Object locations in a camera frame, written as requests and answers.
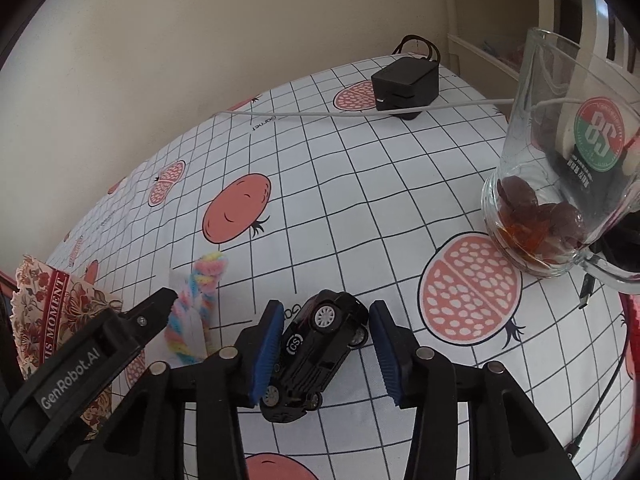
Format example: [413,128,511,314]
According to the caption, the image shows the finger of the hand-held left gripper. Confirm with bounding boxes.
[119,287,179,349]

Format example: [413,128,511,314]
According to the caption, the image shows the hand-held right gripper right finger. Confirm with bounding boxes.
[367,300,583,480]

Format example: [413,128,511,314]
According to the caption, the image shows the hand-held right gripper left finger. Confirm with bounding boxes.
[70,300,286,480]

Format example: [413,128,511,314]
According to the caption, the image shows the black toy car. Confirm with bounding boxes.
[257,289,371,423]

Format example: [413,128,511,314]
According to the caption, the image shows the pastel twisted rope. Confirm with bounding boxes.
[167,252,229,368]

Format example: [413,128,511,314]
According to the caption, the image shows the floral paper box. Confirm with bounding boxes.
[10,255,147,437]

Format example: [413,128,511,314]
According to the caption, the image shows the desktop with pomegranate tablecloth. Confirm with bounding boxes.
[45,52,637,480]

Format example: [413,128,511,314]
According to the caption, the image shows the dark red round pieces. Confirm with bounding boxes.
[495,175,589,266]

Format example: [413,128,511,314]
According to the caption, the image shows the red object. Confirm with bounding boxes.
[619,294,640,382]

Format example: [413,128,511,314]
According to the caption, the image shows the black power adapter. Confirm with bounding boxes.
[371,35,441,121]

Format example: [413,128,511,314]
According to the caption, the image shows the glass mug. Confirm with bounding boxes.
[481,27,640,296]

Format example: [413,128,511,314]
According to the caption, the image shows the white shelf rack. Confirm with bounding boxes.
[446,0,640,83]

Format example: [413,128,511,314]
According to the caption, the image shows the black cable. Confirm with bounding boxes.
[566,310,632,459]

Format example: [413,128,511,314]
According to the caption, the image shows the white cable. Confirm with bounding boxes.
[212,96,576,120]

